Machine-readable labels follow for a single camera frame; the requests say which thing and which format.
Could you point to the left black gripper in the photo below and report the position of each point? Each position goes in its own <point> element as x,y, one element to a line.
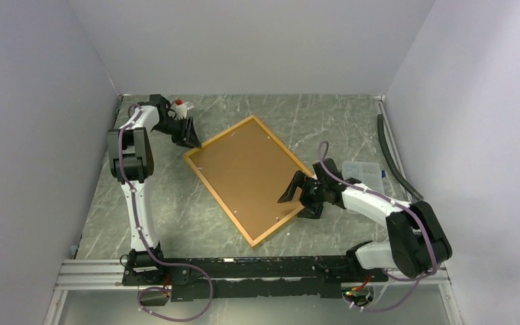
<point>192,140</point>

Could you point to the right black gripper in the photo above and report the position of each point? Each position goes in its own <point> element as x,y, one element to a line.
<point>298,179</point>

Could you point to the yellow wooden picture frame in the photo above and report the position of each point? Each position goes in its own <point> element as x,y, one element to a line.
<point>188,161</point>

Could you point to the brown cardboard backing board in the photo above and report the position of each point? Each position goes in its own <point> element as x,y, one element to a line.
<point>246,175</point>

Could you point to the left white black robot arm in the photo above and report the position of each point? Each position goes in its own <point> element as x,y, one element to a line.
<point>132,164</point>

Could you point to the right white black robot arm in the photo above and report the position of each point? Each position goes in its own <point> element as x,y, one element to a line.
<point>416,242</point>

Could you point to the clear plastic compartment box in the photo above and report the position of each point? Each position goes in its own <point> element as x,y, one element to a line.
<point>369,173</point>

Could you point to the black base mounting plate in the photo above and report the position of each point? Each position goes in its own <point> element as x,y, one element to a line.
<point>247,277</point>

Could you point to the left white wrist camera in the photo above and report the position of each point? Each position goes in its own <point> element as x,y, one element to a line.
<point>181,108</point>

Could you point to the aluminium extrusion rail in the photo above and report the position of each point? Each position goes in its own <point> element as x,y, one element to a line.
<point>102,274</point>

